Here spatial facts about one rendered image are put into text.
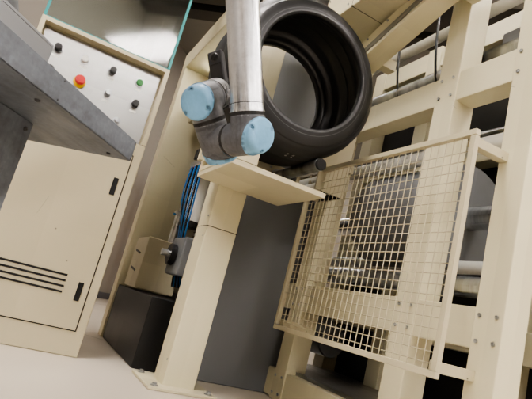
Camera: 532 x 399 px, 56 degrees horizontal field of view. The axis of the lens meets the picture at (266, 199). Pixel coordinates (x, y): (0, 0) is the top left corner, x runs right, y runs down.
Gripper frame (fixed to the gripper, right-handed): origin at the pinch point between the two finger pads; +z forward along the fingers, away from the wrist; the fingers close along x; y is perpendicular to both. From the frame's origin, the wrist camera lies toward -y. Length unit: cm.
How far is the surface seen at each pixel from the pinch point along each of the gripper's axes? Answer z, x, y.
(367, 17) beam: 71, 37, -7
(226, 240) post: 13, -30, 59
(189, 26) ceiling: 482, -221, -74
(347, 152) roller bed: 58, 16, 45
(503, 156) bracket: 1, 72, 45
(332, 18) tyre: 34.2, 28.5, -9.2
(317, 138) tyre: 11.6, 16.9, 27.6
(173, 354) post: -18, -51, 87
